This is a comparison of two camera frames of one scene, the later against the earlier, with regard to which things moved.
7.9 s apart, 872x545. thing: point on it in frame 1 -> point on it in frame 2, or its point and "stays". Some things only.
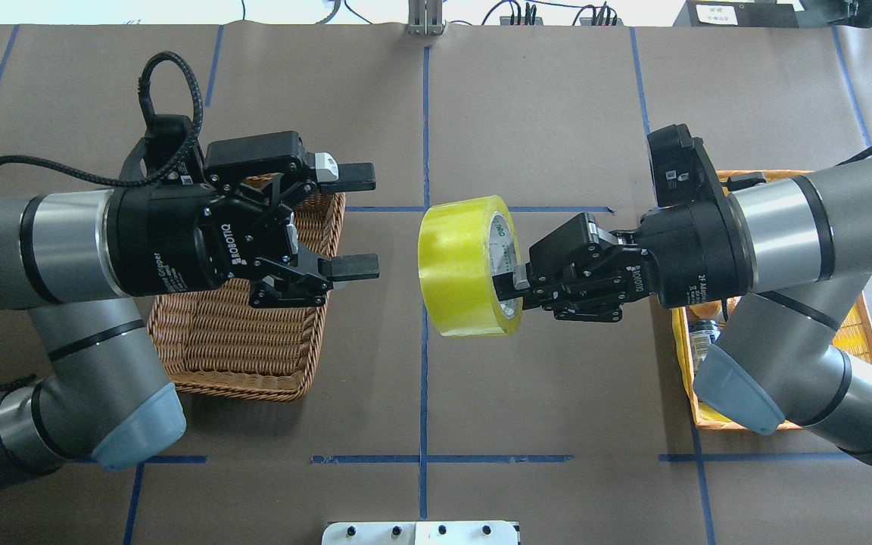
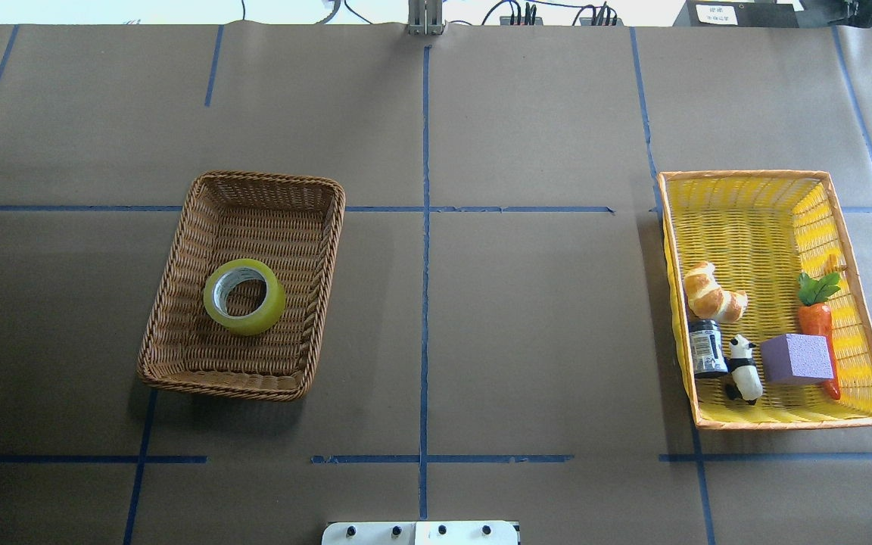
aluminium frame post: (425, 17) stays
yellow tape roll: (462, 245) -> (244, 297)
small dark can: (702, 333) stays
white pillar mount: (420, 533) stays
